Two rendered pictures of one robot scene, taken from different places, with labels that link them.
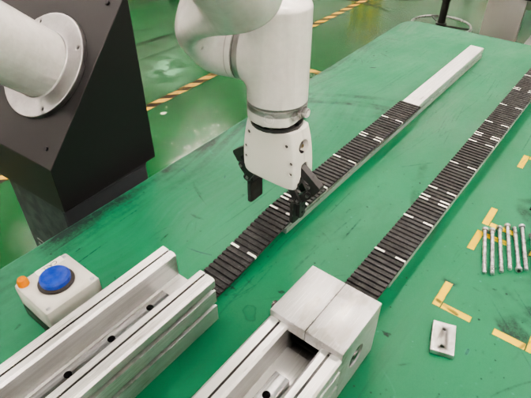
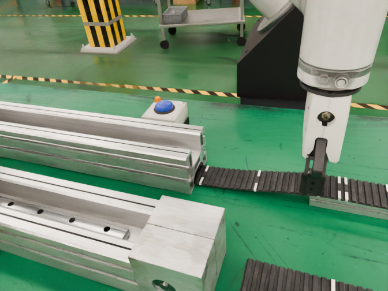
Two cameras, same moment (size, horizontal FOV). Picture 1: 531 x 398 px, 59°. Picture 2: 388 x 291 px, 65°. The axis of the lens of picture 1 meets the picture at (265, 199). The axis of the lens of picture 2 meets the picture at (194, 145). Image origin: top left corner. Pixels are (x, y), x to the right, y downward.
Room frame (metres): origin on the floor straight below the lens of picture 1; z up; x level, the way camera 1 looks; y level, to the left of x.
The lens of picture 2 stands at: (0.32, -0.31, 1.18)
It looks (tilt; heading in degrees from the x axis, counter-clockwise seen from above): 37 degrees down; 74
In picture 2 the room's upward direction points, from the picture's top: 6 degrees counter-clockwise
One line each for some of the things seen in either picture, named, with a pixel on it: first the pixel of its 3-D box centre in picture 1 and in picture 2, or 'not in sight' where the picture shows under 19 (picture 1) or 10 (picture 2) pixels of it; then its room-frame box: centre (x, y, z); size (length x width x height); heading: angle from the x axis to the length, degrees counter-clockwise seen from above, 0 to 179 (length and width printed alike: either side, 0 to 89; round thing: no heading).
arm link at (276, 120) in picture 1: (278, 107); (332, 69); (0.59, -0.02, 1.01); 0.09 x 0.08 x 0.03; 52
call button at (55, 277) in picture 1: (55, 279); (164, 107); (0.43, 0.28, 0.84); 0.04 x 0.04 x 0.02
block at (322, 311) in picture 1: (315, 325); (186, 245); (0.37, -0.06, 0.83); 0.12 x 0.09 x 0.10; 52
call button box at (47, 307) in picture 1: (65, 298); (164, 121); (0.42, 0.27, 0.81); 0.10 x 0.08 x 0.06; 52
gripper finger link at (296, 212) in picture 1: (303, 204); (312, 182); (0.56, -0.06, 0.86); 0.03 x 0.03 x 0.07; 52
